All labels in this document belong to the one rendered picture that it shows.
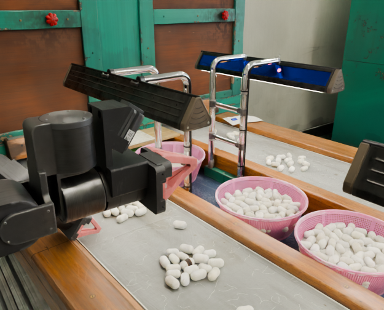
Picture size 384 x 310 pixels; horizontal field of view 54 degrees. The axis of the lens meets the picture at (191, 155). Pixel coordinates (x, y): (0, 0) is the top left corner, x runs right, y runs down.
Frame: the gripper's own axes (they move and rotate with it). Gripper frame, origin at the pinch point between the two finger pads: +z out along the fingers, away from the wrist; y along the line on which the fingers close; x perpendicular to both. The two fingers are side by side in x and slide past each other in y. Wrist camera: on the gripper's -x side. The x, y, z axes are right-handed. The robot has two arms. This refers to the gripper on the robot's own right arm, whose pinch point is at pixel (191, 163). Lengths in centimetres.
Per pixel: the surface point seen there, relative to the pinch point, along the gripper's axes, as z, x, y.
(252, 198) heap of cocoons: 45, 32, 30
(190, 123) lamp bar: 14.6, 1.4, 20.1
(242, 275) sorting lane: 18.9, 32.9, 6.2
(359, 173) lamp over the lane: 16.2, -0.3, -16.7
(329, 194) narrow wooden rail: 62, 30, 15
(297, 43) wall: 253, 8, 182
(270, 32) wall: 215, -3, 182
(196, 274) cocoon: 9.5, 31.2, 10.5
